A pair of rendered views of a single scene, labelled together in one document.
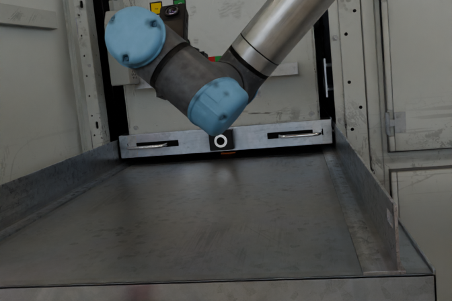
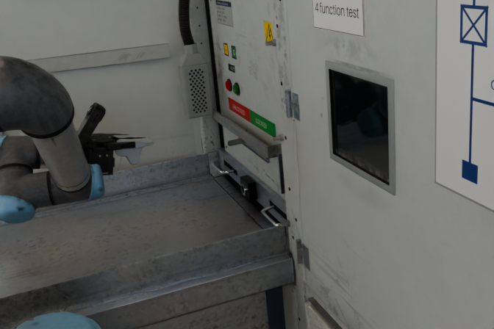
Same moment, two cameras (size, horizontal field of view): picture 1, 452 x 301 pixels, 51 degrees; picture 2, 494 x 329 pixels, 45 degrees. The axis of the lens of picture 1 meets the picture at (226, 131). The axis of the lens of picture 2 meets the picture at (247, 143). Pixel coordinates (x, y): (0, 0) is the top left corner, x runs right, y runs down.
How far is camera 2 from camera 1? 142 cm
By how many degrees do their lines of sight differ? 61
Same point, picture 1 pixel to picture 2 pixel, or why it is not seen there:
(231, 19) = (253, 78)
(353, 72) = (291, 181)
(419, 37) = (312, 176)
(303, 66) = not seen: hidden behind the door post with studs
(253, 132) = (263, 192)
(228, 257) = not seen: outside the picture
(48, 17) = (158, 50)
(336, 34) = (283, 134)
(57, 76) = (173, 93)
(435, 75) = (323, 227)
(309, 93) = not seen: hidden behind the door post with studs
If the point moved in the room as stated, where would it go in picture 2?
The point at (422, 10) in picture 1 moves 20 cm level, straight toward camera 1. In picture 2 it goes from (313, 146) to (196, 161)
